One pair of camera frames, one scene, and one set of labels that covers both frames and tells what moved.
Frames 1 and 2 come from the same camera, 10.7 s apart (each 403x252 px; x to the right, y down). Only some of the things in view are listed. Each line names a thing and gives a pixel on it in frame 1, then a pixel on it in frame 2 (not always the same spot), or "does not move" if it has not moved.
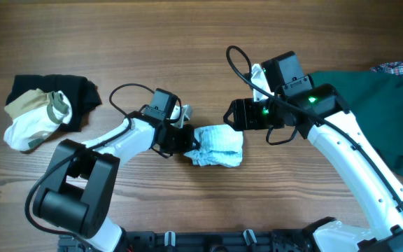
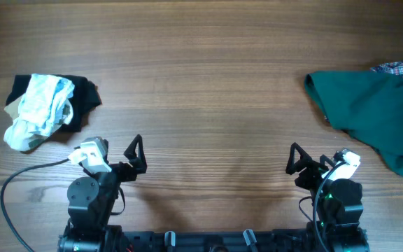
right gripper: (242, 110) → (305, 160)
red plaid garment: (401, 68) does not move
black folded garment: (83, 94) does not move
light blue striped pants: (220, 145) → (45, 104)
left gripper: (187, 143) → (129, 173)
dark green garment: (392, 109) does not move
